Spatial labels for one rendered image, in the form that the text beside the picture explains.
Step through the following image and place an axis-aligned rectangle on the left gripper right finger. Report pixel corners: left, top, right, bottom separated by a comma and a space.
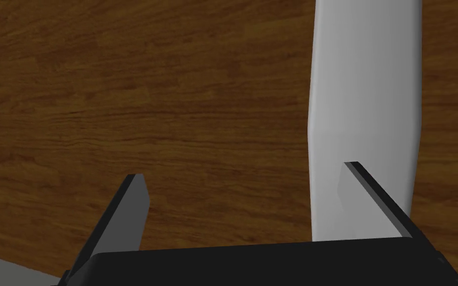
337, 160, 429, 241

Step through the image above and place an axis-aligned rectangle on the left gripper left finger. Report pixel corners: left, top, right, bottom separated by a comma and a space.
77, 173, 151, 269

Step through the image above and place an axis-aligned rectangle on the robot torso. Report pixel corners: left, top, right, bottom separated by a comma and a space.
306, 0, 423, 243

